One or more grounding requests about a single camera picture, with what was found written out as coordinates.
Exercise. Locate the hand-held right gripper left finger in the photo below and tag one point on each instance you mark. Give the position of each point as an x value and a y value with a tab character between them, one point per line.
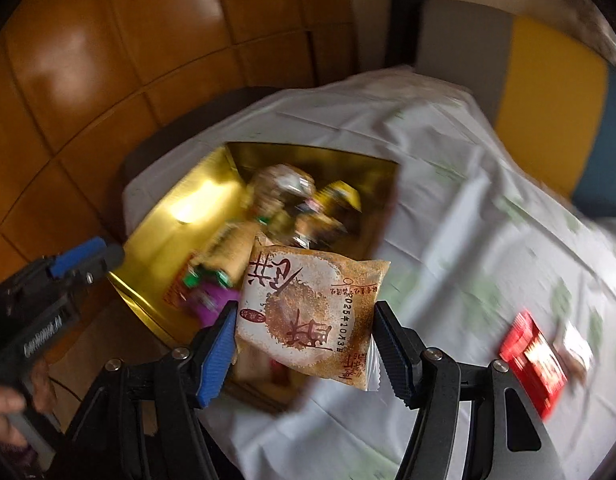
215	355

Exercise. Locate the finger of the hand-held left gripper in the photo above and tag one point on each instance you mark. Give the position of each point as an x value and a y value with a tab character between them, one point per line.
105	260
78	256

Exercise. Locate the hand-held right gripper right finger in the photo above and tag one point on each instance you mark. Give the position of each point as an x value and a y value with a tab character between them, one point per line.
392	355

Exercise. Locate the purple candy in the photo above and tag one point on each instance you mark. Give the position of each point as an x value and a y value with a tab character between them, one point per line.
210	302

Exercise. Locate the white brown pastry packet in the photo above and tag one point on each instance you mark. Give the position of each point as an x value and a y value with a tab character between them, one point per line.
308	310

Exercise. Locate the gold tin box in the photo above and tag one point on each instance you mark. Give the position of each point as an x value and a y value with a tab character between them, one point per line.
188	210

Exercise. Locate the orange biscuit snack bag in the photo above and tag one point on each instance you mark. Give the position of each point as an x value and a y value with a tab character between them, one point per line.
230	252

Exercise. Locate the person's left hand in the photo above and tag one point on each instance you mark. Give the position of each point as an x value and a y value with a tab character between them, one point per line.
10	400

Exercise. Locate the red printed snack packet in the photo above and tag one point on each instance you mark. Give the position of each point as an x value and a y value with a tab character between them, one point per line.
532	360

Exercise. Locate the white tablecloth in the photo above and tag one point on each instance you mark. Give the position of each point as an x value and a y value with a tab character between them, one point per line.
462	210

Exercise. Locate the yellow gold snack packet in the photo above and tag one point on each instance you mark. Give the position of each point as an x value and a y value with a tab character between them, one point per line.
340	195

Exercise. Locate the brown white snack packet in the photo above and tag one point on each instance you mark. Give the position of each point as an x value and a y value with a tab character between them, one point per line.
572	347

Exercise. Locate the grey yellow blue chair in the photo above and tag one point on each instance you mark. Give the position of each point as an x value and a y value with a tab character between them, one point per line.
547	85

